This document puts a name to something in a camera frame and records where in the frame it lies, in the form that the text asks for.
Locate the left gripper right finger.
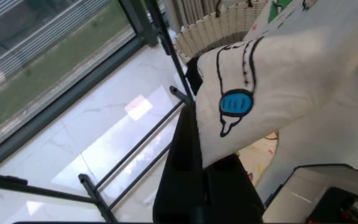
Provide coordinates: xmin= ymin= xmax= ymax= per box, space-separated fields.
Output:
xmin=205 ymin=153 xmax=265 ymax=223

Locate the beige curtain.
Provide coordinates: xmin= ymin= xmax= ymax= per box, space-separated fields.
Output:
xmin=166 ymin=0 xmax=229 ymax=32

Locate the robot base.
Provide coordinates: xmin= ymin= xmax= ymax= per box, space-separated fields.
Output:
xmin=261 ymin=163 xmax=358 ymax=224

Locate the white laundry basket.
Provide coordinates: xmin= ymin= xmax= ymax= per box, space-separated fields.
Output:
xmin=175 ymin=0 xmax=269 ymax=65

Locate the cream printed garment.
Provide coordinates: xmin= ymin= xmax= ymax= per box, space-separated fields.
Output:
xmin=194 ymin=0 xmax=358 ymax=206

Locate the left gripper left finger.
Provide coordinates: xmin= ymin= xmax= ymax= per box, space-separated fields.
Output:
xmin=152 ymin=103 xmax=208 ymax=223

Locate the black clothes rack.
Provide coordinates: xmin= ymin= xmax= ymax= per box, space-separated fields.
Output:
xmin=0 ymin=0 xmax=196 ymax=223

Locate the black garment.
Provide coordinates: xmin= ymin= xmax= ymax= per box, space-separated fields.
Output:
xmin=185 ymin=55 xmax=205 ymax=98

